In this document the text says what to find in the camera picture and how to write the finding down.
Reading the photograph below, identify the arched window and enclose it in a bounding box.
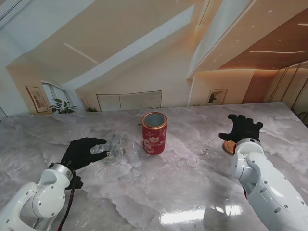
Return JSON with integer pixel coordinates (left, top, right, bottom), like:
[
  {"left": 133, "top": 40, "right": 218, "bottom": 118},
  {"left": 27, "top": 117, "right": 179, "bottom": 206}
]
[{"left": 42, "top": 81, "right": 70, "bottom": 109}]

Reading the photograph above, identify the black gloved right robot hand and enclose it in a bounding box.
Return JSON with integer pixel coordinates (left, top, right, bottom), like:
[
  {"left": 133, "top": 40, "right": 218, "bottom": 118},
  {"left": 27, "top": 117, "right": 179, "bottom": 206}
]
[{"left": 218, "top": 114, "right": 264, "bottom": 145}]

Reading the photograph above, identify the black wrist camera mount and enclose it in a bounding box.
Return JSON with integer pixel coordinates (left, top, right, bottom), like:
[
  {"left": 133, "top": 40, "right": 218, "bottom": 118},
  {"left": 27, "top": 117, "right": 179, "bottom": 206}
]
[{"left": 71, "top": 175, "right": 84, "bottom": 190}]

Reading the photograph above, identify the large green potted plant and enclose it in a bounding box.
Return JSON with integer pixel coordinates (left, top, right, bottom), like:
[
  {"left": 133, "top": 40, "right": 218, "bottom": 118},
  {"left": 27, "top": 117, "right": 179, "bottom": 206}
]
[{"left": 50, "top": 97, "right": 78, "bottom": 114}]

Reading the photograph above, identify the round gold tin lid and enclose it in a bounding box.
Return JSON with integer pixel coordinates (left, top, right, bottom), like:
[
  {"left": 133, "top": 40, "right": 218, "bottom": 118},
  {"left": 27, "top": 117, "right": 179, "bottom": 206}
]
[{"left": 222, "top": 140, "right": 238, "bottom": 156}]

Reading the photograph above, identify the clear plastic bag of tea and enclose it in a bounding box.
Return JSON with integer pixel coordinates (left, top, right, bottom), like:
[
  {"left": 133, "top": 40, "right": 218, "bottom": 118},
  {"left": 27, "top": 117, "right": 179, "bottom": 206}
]
[{"left": 90, "top": 131, "right": 141, "bottom": 166}]

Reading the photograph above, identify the framed picture with beige shapes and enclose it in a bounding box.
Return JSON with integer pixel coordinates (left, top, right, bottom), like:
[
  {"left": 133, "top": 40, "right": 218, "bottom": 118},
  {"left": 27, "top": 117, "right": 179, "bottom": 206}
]
[{"left": 26, "top": 86, "right": 49, "bottom": 113}]

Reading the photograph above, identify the framed picture with dark shape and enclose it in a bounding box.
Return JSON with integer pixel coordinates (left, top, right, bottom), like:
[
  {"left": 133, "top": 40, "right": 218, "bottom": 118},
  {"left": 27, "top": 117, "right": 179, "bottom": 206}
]
[{"left": 208, "top": 88, "right": 228, "bottom": 106}]

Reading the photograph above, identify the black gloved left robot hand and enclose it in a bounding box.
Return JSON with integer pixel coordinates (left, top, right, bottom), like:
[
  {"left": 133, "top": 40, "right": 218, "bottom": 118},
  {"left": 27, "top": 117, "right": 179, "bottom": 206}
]
[{"left": 60, "top": 137, "right": 108, "bottom": 172}]

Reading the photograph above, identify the white panelled wall cabinet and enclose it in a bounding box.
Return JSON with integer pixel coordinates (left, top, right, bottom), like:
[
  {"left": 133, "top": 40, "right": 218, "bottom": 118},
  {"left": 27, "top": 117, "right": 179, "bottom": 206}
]
[{"left": 96, "top": 90, "right": 162, "bottom": 112}]

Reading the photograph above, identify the red floral tea tin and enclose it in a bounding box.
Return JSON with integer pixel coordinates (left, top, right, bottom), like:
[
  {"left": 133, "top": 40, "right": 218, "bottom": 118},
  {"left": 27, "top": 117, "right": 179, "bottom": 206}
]
[{"left": 141, "top": 112, "right": 167, "bottom": 156}]

